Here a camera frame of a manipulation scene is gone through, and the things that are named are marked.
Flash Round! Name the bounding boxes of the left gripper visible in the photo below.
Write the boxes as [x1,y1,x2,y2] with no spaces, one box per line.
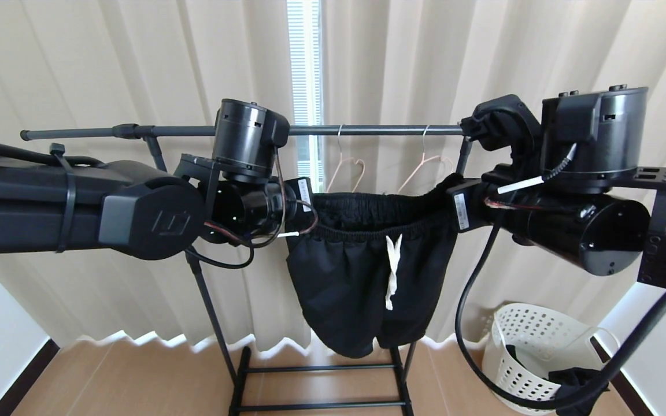
[201,176,316,243]

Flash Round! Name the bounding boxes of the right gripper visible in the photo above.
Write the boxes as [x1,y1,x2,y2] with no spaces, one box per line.
[446,178,652,277]

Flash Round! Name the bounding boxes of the pink clothes hanger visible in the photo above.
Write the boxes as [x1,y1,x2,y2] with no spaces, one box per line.
[326,124,366,194]
[398,124,455,195]

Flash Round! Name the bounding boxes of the black shorts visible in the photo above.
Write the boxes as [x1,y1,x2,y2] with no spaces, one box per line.
[286,173,467,359]

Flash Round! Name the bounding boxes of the black short-sleeved shirt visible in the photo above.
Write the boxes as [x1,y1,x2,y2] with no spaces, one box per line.
[505,344,611,416]

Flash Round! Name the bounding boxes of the white laundry basket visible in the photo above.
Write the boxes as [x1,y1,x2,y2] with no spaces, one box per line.
[482,303,623,416]

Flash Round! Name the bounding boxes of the black clothes rack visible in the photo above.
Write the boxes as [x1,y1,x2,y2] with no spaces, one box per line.
[20,123,475,416]

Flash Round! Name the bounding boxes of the window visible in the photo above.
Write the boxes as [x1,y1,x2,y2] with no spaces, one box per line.
[286,0,325,194]

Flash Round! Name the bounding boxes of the beige curtain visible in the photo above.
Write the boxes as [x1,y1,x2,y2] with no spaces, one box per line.
[0,0,325,354]
[319,0,666,347]

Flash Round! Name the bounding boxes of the black cable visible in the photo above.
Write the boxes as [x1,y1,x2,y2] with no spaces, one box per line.
[184,246,256,270]
[454,211,666,412]

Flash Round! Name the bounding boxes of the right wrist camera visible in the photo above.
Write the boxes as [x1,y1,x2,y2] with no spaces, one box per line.
[460,94,543,171]

